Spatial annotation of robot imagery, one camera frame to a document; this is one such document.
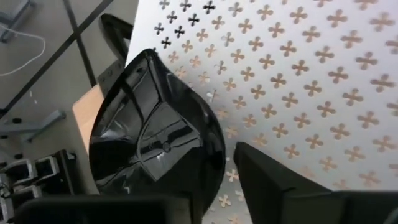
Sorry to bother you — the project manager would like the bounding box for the black teardrop shaped plate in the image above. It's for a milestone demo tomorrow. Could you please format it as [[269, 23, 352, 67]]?
[[88, 48, 227, 215]]

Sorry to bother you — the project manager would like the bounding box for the white perforated metal shelf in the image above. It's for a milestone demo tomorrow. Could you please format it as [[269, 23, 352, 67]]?
[[125, 0, 398, 224]]

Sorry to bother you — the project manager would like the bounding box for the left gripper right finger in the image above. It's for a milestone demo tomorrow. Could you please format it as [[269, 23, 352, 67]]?
[[233, 141, 398, 224]]

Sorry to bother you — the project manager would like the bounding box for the grey metal floor stand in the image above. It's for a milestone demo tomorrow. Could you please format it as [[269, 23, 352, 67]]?
[[0, 0, 35, 44]]

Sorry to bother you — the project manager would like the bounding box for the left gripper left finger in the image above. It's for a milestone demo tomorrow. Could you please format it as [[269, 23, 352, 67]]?
[[14, 195, 191, 224]]

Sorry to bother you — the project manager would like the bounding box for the black cart with extrusions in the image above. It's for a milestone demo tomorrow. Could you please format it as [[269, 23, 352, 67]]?
[[0, 149, 77, 224]]

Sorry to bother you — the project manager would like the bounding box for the grey table foot bar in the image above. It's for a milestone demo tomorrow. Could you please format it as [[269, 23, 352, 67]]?
[[0, 109, 67, 144]]

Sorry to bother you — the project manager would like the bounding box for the white floor cable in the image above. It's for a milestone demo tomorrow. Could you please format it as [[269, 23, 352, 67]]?
[[0, 24, 47, 77]]

